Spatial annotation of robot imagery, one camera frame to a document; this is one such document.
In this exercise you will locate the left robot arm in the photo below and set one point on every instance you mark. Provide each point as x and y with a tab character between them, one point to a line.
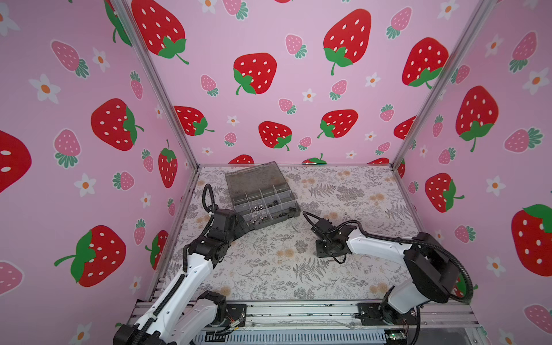
168	321

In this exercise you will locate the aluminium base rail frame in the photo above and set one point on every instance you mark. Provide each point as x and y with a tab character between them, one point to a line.
321	322

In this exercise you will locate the clear plastic organizer box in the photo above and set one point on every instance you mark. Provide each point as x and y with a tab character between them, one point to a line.
260	185

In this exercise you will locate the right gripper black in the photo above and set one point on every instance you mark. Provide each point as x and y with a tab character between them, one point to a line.
326	244

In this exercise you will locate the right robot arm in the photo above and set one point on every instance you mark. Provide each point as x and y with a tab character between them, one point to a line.
436	275

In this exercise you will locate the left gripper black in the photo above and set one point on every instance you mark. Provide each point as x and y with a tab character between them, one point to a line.
237	231

